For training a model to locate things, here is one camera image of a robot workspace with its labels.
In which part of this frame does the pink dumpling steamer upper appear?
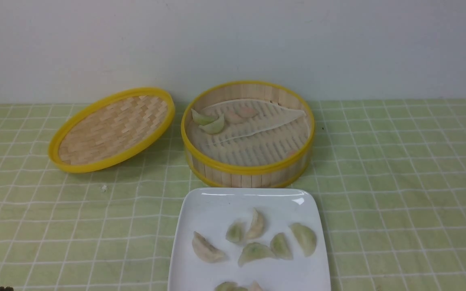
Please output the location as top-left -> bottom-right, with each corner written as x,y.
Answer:
237,106 -> 258,118

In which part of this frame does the white square plate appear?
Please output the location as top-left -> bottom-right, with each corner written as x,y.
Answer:
167,188 -> 332,291

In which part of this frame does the bamboo steamer basket yellow rim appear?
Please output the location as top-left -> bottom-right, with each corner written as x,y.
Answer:
181,80 -> 316,188

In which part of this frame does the white dumpling on plate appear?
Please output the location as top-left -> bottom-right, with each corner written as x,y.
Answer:
192,231 -> 228,264

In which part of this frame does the green dumpling plate centre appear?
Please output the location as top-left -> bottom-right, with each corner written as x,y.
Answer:
238,242 -> 276,267

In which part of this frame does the pale upright dumpling on plate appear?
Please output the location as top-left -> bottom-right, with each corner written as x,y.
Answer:
245,208 -> 266,240

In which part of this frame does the pale dumpling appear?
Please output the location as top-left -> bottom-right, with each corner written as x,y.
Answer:
248,280 -> 264,291
245,208 -> 266,240

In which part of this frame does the dark object bottom left corner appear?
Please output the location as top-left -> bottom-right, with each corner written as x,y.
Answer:
0,286 -> 14,291

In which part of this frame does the bamboo steamer lid yellow rim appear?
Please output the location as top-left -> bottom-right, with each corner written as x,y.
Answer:
48,88 -> 175,173

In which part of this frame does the green checkered tablecloth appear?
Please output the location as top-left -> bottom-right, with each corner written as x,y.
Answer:
0,100 -> 466,291

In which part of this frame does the green dumpling plate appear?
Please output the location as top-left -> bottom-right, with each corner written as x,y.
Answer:
290,223 -> 318,257
238,242 -> 276,267

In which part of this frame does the green dumpling plate right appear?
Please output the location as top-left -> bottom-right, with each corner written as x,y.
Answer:
290,223 -> 318,257

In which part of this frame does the small green dumpling on plate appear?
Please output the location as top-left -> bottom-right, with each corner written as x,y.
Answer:
225,221 -> 245,245

